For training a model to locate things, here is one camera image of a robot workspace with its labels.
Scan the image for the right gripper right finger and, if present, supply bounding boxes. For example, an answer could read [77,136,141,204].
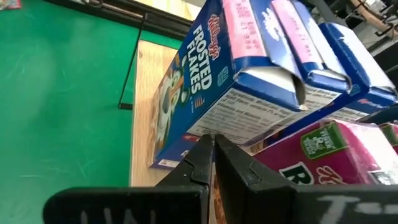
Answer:
[215,134,398,224]

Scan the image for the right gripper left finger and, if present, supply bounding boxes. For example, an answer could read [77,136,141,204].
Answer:
[42,134,215,224]

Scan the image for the Frosted Flakes cereal box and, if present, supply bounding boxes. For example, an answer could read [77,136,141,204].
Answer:
[148,0,307,169]
[319,22,398,124]
[245,0,353,147]

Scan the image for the wooden shelf black legs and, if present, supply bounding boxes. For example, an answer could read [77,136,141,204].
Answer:
[118,12,228,224]

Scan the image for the green table mat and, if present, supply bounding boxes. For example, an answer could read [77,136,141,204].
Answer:
[0,0,184,224]

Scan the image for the black table frame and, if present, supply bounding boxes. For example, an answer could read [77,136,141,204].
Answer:
[43,0,193,41]

